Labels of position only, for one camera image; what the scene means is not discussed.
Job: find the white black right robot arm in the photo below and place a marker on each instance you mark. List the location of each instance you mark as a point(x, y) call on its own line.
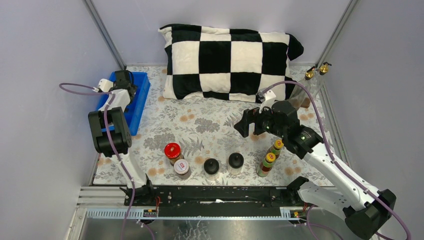
point(362, 206)

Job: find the gold top oil bottle right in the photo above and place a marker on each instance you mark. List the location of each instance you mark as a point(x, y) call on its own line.
point(315, 78)

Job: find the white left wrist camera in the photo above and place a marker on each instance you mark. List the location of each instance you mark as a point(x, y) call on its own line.
point(104, 85)

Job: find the black cap shaker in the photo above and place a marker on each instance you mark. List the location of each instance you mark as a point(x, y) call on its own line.
point(235, 163)
point(211, 169)

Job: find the black white checkered pillow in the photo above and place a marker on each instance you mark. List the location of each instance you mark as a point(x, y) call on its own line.
point(227, 64)

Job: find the gold top oil bottle left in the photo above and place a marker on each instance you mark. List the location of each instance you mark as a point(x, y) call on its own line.
point(299, 97)

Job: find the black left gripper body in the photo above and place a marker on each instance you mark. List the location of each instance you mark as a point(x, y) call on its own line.
point(133, 88)

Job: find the floral pattern table mat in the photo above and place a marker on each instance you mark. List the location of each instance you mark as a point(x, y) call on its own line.
point(204, 129)

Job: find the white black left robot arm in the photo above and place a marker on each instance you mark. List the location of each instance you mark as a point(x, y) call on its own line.
point(116, 122)

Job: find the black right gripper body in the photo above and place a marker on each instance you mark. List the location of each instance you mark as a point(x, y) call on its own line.
point(269, 125)

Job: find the red lid sauce jar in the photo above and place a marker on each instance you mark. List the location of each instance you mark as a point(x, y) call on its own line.
point(173, 152)

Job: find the yellow cap sauce bottle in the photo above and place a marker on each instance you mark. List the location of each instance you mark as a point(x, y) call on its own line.
point(265, 166)
point(276, 148)

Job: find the black cap shaker right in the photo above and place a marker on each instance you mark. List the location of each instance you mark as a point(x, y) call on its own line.
point(235, 163)

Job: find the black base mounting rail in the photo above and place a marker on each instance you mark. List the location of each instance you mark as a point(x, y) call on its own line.
point(214, 201)

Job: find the black cap shaker left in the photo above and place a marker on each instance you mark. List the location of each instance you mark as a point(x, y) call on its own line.
point(211, 169)

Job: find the gold oil bottle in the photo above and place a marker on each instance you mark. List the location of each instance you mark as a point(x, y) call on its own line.
point(299, 97)
point(315, 78)

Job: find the white lid sauce jar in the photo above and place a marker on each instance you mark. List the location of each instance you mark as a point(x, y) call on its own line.
point(182, 169)

